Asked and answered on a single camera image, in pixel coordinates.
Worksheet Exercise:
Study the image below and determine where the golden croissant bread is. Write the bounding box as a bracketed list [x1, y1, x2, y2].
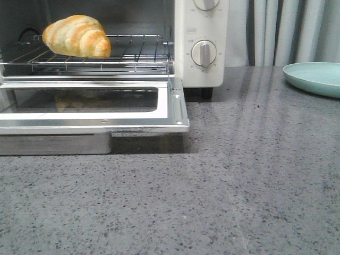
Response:
[42, 15, 112, 58]

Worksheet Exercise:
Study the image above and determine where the upper white temperature knob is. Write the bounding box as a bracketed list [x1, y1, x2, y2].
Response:
[193, 0, 219, 11]

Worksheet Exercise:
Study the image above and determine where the wire oven rack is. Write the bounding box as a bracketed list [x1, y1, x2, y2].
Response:
[1, 35, 175, 76]

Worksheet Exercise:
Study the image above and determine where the white Toshiba toaster oven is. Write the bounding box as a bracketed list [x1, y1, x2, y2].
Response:
[1, 1, 229, 99]

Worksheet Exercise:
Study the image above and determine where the glass oven door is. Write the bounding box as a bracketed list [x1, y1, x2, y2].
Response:
[1, 78, 190, 156]

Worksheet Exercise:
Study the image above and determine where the grey curtain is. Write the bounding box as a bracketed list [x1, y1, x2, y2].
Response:
[225, 1, 339, 67]

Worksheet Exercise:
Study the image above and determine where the lower white timer knob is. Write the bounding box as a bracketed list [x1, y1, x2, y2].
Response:
[191, 40, 217, 67]

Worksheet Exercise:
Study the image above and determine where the light green plate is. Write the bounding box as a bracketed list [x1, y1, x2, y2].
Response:
[283, 62, 339, 98]

